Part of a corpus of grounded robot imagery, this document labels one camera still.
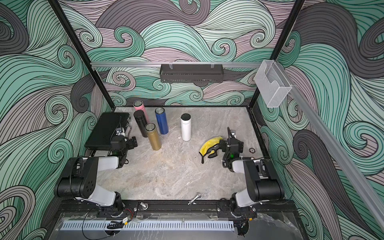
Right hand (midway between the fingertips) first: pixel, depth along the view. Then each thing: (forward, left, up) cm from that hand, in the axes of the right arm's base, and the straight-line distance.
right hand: (230, 140), depth 93 cm
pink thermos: (+17, +58, +16) cm, 62 cm away
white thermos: (+4, +28, +11) cm, 30 cm away
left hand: (+2, +67, +2) cm, 67 cm away
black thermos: (+7, +55, +11) cm, 57 cm away
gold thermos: (-3, +47, +11) cm, 48 cm away
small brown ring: (-4, -15, -6) cm, 17 cm away
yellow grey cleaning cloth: (-4, +13, -1) cm, 13 cm away
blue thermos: (+10, +43, +10) cm, 45 cm away
